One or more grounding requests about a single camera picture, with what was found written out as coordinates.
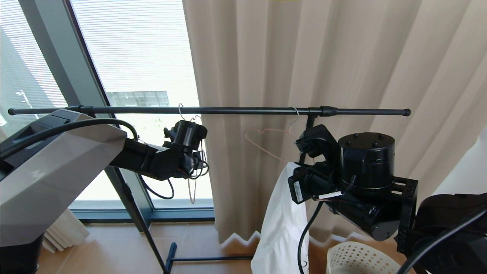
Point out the beige curtain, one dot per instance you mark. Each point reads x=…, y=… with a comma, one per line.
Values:
x=342, y=45

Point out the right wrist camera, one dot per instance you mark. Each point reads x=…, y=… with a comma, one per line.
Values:
x=317, y=140

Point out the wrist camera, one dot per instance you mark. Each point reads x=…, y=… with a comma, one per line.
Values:
x=317, y=140
x=170, y=134

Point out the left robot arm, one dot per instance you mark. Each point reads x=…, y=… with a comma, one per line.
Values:
x=57, y=171

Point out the white printed T-shirt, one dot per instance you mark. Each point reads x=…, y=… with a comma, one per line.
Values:
x=281, y=228

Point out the pink clothes hanger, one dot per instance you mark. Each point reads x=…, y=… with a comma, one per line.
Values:
x=274, y=129
x=192, y=198

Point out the white laundry basket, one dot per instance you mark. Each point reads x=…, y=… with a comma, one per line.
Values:
x=357, y=260

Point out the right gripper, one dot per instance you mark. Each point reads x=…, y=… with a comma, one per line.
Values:
x=315, y=182

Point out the black clothes rack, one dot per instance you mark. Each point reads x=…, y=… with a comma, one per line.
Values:
x=247, y=110

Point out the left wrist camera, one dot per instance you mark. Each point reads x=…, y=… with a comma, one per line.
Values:
x=170, y=134

